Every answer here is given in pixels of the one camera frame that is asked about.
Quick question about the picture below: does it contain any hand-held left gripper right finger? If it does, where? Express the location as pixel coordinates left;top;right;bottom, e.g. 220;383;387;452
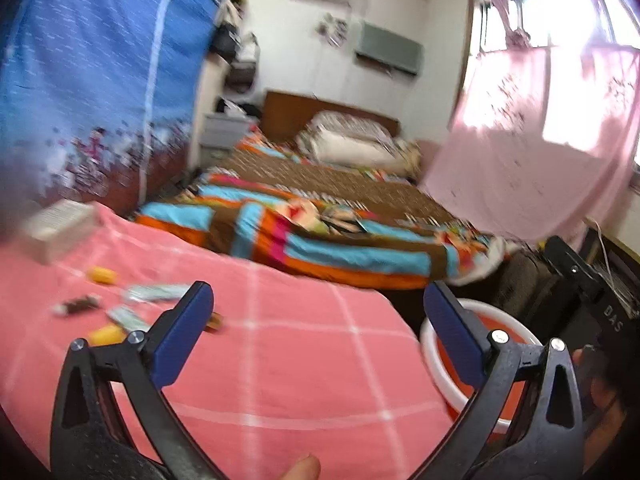
410;280;586;480

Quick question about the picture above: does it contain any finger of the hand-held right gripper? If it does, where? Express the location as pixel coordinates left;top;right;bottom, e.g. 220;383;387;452
542;235;603;293

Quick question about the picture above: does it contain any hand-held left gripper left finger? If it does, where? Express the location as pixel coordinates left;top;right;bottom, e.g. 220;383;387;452
50;281;226;480

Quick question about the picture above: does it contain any orange bucket with white rim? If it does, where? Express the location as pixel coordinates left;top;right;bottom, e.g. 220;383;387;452
419;297;544;437

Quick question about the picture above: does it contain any dark strip wrapper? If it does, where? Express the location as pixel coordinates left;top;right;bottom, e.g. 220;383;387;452
52;293;102;317

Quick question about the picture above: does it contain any person's right hand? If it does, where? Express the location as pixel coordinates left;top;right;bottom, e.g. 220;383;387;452
570;345;640;466

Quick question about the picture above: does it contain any person's left hand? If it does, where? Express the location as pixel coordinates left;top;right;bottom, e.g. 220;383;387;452
277;453;321;480

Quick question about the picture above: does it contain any dark checked suitcase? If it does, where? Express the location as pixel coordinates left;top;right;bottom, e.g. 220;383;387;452
500;247;591;333

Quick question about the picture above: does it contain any pale pink embroidered curtain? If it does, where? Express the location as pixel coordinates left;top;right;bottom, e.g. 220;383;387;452
420;42;640;247

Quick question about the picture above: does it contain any pink checked tablecloth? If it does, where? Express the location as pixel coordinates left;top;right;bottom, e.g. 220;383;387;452
0;202;453;476

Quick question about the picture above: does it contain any thick old book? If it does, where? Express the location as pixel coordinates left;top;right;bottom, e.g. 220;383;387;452
22;200;102;265

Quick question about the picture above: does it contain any yellowish crumpled cloth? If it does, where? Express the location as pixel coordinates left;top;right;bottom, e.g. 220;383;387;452
395;137;424;181

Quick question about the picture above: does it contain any bed with colourful blanket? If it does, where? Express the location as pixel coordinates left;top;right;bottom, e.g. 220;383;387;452
134;130;512;292

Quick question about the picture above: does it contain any grey nightstand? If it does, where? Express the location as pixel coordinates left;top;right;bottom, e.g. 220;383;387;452
200;111;251;162

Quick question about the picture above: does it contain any white pillow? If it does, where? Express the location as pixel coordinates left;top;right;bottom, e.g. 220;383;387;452
309;127;401;166

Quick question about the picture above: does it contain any dark clothes pile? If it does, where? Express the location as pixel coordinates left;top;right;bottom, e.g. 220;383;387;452
215;97;264;119

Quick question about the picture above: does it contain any floral patterned pillow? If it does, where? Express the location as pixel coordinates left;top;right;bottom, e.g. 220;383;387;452
297;110;396;144

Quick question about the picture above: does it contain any brown wooden headboard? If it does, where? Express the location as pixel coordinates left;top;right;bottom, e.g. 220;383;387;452
263;90;401;144

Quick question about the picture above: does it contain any window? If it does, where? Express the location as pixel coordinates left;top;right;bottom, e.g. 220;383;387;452
470;0;640;61

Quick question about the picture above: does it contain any television with grey cover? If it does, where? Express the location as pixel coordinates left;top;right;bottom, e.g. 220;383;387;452
354;21;426;77

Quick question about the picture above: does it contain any blue dotted fabric wardrobe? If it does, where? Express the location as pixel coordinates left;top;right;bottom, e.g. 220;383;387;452
0;0;227;223

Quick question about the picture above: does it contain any black handbag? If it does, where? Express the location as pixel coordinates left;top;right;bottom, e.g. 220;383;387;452
210;20;242;62

